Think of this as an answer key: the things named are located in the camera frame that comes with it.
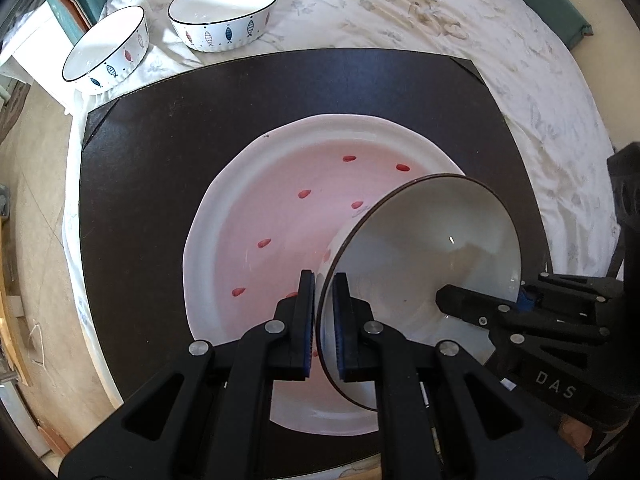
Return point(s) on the white floral bed sheet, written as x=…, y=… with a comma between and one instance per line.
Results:
x=538, y=86

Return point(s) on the large white bowl black rim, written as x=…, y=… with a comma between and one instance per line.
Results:
x=211, y=26

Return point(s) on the black rectangular mat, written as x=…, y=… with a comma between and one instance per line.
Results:
x=150, y=157

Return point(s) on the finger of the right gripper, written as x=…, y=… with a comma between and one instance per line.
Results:
x=575, y=284
x=470, y=309

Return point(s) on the person's right hand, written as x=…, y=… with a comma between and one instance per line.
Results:
x=575, y=433

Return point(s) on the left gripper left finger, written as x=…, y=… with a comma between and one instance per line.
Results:
x=278, y=350

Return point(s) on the pink strawberry plate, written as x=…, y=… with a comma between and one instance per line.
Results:
x=274, y=209

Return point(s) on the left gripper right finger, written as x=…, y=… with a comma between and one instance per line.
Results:
x=369, y=351

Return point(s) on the white bedside cabinet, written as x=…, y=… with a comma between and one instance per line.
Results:
x=36, y=53

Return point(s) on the wooden shelf rack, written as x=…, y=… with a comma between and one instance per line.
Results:
x=13, y=344

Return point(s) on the small white fish bowl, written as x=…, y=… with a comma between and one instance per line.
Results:
x=109, y=52
x=434, y=231

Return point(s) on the teal mattress edge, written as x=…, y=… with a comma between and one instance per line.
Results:
x=562, y=17

